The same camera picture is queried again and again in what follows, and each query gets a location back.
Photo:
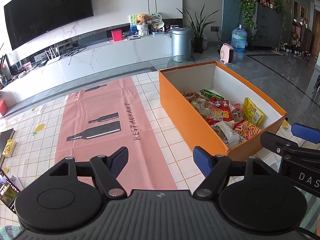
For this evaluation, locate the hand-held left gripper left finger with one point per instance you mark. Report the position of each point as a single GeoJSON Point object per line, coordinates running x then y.
{"type": "Point", "coordinates": [118, 161]}

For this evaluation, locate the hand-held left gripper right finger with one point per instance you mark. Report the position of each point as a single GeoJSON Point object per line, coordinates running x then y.
{"type": "Point", "coordinates": [203, 161]}

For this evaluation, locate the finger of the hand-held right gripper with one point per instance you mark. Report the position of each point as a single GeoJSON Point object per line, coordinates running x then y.
{"type": "Point", "coordinates": [272, 140]}
{"type": "Point", "coordinates": [305, 131]}

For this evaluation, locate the orange striped fries packet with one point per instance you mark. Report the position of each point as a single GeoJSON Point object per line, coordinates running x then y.
{"type": "Point", "coordinates": [247, 130]}

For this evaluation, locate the yellow snack packet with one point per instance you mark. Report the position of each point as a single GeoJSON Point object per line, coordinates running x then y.
{"type": "Point", "coordinates": [253, 111]}

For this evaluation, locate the white green snack packet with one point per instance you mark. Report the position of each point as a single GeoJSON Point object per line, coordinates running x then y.
{"type": "Point", "coordinates": [228, 135]}

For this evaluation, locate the clear packet with red label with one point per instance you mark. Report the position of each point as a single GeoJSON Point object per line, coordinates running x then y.
{"type": "Point", "coordinates": [237, 110]}

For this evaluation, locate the large red snack packet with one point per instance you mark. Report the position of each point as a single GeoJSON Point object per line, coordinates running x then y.
{"type": "Point", "coordinates": [220, 113]}

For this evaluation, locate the orange cardboard box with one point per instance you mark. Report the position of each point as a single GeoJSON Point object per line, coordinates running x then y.
{"type": "Point", "coordinates": [180, 112]}

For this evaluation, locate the clear packet of brown nuts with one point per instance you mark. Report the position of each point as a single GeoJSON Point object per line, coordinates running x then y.
{"type": "Point", "coordinates": [192, 95]}

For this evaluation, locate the green sausage packet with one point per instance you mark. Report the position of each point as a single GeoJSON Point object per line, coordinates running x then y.
{"type": "Point", "coordinates": [212, 94]}

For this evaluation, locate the pink printed table mat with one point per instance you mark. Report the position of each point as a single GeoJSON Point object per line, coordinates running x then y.
{"type": "Point", "coordinates": [105, 105]}

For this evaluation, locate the dark wooden shelf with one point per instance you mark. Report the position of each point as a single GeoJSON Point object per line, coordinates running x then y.
{"type": "Point", "coordinates": [301, 35]}

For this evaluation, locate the pink space heater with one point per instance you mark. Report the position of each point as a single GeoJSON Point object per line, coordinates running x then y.
{"type": "Point", "coordinates": [227, 53]}

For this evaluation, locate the clear glass chair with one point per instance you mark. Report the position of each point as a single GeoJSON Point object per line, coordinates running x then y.
{"type": "Point", "coordinates": [180, 60]}

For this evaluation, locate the white marble television console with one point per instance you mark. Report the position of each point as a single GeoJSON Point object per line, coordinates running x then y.
{"type": "Point", "coordinates": [100, 57]}

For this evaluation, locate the blue water jug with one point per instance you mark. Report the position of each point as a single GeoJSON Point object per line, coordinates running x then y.
{"type": "Point", "coordinates": [238, 40]}

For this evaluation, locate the small yellow box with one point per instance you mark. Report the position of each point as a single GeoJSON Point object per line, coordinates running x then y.
{"type": "Point", "coordinates": [8, 148]}

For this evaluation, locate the dark grey cabinet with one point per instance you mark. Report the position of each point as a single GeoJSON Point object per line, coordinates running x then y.
{"type": "Point", "coordinates": [268, 25]}

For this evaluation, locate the smartphone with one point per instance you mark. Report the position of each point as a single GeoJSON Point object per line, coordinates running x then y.
{"type": "Point", "coordinates": [8, 192]}

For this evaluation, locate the black flat tray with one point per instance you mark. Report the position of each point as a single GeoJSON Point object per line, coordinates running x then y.
{"type": "Point", "coordinates": [5, 137]}

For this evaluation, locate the silver trash can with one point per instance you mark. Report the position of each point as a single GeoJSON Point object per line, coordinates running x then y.
{"type": "Point", "coordinates": [181, 42]}

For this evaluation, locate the white router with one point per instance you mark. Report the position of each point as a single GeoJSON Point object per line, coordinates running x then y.
{"type": "Point", "coordinates": [53, 58]}

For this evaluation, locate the white digital scale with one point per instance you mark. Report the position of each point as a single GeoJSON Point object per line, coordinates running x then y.
{"type": "Point", "coordinates": [133, 37]}

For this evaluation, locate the red square box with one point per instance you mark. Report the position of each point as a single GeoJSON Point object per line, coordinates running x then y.
{"type": "Point", "coordinates": [116, 35]}

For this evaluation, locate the red storage box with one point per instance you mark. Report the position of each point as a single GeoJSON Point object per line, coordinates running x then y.
{"type": "Point", "coordinates": [3, 107]}

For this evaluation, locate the potted snake plant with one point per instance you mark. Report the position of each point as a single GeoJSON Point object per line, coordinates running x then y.
{"type": "Point", "coordinates": [198, 30]}

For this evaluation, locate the white knit basket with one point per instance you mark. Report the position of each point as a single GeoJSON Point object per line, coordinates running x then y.
{"type": "Point", "coordinates": [143, 30]}

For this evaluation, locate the green picture card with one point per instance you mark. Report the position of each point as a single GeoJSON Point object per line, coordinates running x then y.
{"type": "Point", "coordinates": [132, 23]}

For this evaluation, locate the trailing pothos plant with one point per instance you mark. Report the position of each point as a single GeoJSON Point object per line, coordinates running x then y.
{"type": "Point", "coordinates": [247, 2]}

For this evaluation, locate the brown teddy bear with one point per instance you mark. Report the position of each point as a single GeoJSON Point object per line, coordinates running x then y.
{"type": "Point", "coordinates": [141, 19]}

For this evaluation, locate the round paper fan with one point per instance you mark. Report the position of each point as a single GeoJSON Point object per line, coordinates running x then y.
{"type": "Point", "coordinates": [155, 18]}

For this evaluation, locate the black curved television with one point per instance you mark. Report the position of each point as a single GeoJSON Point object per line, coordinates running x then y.
{"type": "Point", "coordinates": [50, 12]}

